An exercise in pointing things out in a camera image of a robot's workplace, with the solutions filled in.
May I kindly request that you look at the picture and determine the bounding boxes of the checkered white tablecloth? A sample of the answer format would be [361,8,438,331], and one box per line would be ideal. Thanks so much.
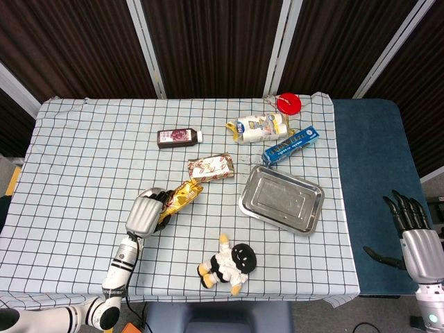
[0,92,361,309]

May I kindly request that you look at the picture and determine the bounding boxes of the black white plush doll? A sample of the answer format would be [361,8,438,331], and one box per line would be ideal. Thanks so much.
[197,233,257,297]

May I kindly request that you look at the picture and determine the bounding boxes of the black floor cable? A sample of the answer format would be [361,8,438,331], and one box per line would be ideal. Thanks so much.
[350,322,377,333]

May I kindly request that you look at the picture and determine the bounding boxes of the dark slatted partition panel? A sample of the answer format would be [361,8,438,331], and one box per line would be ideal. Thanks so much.
[126,0,299,100]
[0,0,167,103]
[265,0,434,100]
[353,0,444,183]
[0,62,42,157]

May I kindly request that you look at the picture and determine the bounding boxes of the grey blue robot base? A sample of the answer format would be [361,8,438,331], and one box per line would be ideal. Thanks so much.
[144,300,293,333]

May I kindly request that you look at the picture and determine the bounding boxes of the white yellow snack bag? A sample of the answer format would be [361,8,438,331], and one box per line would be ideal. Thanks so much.
[226,112,296,145]

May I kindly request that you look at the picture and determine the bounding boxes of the black box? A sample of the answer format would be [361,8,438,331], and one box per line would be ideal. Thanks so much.
[428,197,444,240]

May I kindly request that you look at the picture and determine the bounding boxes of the rectangular steel tray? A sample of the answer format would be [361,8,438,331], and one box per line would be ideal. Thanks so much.
[239,164,325,237]

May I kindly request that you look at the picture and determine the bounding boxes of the dark juice bottle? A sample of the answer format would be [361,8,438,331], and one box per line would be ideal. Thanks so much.
[156,128,204,150]

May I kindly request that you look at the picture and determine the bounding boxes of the gold red white snack pack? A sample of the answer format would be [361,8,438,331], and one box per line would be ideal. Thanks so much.
[187,151,236,185]

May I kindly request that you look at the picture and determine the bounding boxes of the gold snack bar package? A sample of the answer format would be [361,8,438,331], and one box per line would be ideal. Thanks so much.
[157,178,205,221]

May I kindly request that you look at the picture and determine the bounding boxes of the blue biscuit box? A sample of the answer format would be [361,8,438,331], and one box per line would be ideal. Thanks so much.
[261,125,320,166]

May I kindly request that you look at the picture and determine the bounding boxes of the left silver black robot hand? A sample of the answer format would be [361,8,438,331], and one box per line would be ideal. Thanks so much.
[125,189,174,237]

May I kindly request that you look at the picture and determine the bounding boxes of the red round lid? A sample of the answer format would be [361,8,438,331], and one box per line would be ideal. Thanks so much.
[276,92,302,115]

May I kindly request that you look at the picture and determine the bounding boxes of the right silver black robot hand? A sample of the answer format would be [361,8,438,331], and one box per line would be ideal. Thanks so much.
[363,189,443,285]

